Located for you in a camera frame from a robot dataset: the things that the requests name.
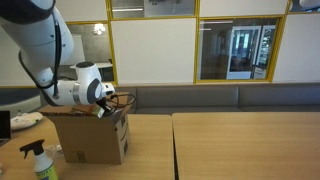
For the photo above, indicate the brown cardboard box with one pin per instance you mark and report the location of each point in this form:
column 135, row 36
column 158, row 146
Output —
column 90, row 140

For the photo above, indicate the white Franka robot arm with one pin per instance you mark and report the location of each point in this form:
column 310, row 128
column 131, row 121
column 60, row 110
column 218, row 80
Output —
column 33, row 36

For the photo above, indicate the grey upholstered bench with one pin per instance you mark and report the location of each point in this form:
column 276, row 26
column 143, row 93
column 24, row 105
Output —
column 216, row 96

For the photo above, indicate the glowing cluster ceiling lamp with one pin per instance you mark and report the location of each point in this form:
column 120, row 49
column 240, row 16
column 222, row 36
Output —
column 99, row 29

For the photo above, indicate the glass door display fridge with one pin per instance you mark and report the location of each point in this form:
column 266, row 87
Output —
column 265, row 50

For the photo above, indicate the white flat object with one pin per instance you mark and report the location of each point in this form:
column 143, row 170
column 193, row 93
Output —
column 26, row 120

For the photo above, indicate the black laptop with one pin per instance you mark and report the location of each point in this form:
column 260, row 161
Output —
column 4, row 126

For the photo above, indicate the white globe pendant lamp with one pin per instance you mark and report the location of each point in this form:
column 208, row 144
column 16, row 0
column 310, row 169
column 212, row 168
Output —
column 310, row 3

